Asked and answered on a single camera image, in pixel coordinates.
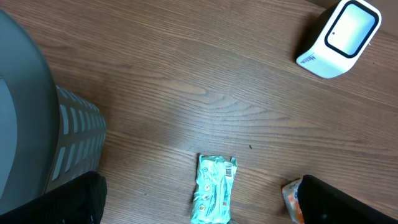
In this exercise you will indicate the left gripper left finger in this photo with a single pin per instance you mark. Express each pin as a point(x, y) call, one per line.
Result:
point(81, 200)

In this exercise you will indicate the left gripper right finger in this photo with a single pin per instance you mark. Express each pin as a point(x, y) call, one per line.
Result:
point(322, 203)

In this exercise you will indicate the orange snack packet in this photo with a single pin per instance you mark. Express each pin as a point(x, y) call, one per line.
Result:
point(290, 195)

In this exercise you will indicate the teal snack packet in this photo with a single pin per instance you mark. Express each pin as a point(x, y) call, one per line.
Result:
point(214, 186)

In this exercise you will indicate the white barcode scanner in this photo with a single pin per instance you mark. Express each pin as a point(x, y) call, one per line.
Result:
point(338, 38)

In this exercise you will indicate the grey plastic shopping basket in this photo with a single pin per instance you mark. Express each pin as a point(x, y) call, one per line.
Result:
point(49, 135)

